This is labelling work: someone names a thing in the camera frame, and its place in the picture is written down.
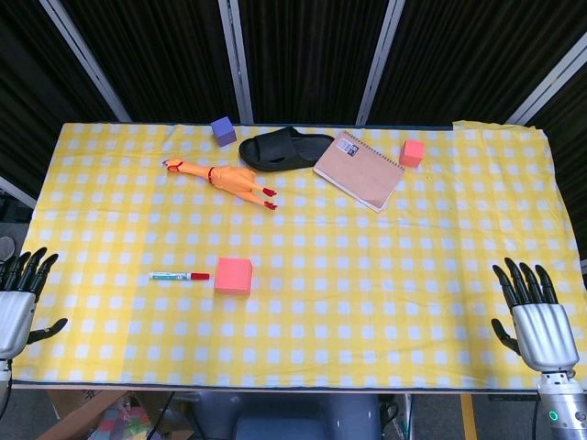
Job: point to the orange rubber chicken toy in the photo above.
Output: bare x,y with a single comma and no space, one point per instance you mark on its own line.
229,179

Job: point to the small pink foam cube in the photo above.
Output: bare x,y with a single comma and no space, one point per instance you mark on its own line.
412,153

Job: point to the colourful foam mat pieces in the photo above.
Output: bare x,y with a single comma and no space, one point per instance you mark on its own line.
124,424

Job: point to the black slide slipper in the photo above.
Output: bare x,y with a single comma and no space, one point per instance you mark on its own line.
275,151

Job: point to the white marker pen red cap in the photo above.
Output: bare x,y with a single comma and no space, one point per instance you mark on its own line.
176,276

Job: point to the brown cardboard box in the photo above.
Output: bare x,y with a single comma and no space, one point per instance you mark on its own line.
69,408

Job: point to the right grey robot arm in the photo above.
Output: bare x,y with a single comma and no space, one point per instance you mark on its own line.
564,408

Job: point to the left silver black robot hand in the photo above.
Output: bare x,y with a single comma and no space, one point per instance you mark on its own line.
16,316

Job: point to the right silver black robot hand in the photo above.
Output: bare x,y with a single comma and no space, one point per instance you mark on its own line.
546,334

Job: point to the yellow white checkered tablecloth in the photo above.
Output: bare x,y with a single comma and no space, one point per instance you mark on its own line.
321,284

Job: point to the brown spiral notebook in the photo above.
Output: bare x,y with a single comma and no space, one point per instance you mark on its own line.
362,172

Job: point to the yellow floor tape strip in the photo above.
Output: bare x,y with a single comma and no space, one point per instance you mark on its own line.
468,417

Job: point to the aluminium partition post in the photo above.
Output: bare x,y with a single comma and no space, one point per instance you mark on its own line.
87,59
236,59
380,64
16,192
546,82

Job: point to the large pink foam cube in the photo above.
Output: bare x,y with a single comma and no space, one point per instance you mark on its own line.
234,275

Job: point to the purple foam cube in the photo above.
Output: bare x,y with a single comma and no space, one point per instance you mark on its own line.
224,132

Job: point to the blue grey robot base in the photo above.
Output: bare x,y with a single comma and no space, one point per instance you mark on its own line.
293,417

